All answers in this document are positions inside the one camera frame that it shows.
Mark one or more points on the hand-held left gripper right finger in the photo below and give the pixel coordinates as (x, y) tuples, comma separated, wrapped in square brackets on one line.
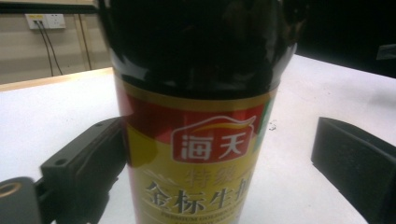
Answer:
[(358, 161)]

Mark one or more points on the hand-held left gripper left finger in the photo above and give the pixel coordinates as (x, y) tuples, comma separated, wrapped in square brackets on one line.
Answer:
[(84, 161)]

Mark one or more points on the dark soy sauce bottle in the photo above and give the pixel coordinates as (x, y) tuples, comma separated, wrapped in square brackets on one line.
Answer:
[(193, 149)]

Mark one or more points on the white wall socket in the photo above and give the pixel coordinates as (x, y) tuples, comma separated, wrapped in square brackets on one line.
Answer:
[(51, 21)]

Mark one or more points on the black wall rail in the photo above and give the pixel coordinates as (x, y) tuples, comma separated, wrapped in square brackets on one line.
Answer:
[(46, 7)]

